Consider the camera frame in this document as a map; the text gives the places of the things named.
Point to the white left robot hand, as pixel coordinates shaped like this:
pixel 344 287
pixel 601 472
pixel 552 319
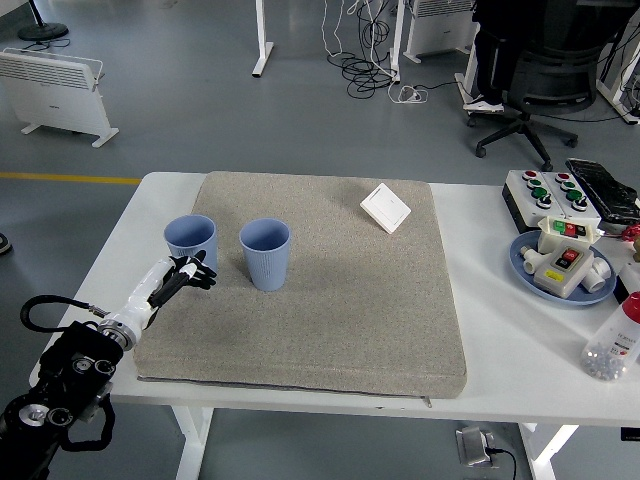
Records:
pixel 145 290

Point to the blue ribbed plastic cup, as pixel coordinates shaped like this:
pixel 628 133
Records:
pixel 267 265
pixel 192 235

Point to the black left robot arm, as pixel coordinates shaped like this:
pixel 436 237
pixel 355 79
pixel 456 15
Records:
pixel 75 360

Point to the black rounded floor object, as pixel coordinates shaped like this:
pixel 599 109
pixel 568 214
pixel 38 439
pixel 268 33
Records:
pixel 4 244

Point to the white table leg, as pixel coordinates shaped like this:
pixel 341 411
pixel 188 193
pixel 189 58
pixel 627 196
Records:
pixel 192 440
pixel 547 450

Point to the grey-brown cushion mat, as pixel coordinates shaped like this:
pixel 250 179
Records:
pixel 325 310

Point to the white desk leg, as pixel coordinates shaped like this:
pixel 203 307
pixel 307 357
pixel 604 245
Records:
pixel 396 45
pixel 262 45

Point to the black fan stand base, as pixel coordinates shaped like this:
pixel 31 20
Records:
pixel 42 31

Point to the white power strip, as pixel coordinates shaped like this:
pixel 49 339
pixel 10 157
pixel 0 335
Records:
pixel 410 94

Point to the grey power adapter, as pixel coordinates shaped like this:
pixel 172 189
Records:
pixel 472 445

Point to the white desk foot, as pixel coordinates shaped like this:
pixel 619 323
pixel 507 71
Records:
pixel 464 87
pixel 612 97

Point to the blue round plate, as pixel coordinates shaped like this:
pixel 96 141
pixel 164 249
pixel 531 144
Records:
pixel 527 286

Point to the white pipe fitting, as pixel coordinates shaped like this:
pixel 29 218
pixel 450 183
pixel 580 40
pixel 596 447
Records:
pixel 597 275
pixel 531 259

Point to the white three-button control box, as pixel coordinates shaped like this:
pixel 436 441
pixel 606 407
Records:
pixel 525 200

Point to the person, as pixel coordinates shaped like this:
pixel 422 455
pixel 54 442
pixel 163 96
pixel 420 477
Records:
pixel 487 60

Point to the white four-button control box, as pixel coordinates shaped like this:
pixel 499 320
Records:
pixel 587 214

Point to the black office chair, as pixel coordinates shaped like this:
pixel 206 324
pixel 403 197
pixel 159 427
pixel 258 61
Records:
pixel 545 70

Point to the clear red-capped screw bottle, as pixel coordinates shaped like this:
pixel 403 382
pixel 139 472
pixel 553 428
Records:
pixel 615 335

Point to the white small box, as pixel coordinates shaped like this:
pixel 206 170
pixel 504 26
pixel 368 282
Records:
pixel 631 280

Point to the red shiny small object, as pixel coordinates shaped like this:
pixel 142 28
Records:
pixel 632 233

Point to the brown small object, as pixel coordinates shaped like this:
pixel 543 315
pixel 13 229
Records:
pixel 637 250

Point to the black small box under table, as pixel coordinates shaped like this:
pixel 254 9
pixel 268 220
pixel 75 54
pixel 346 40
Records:
pixel 631 434

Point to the white wall switch panel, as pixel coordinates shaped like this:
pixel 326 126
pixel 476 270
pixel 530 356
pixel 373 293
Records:
pixel 386 207

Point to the beige red-button switch box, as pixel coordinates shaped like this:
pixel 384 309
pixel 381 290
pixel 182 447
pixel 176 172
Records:
pixel 560 272

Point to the white green-red switch box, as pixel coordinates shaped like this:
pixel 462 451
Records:
pixel 567 229

